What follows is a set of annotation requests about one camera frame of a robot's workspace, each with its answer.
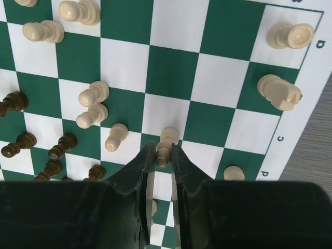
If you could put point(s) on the green white chess board mat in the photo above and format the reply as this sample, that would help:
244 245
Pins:
189 65

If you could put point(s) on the white chess rook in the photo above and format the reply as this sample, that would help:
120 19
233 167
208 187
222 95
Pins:
285 35

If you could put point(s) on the white chess knight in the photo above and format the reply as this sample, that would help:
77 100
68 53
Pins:
282 94

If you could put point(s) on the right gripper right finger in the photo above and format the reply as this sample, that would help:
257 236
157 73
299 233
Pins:
189 206

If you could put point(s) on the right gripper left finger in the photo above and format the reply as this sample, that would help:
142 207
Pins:
128 219

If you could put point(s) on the dark chess pawn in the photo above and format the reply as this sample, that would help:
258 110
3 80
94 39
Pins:
65 142

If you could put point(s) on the white chess pawn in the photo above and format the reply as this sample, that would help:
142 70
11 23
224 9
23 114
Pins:
118 133

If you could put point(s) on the white chess piece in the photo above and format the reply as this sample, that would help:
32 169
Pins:
168 137

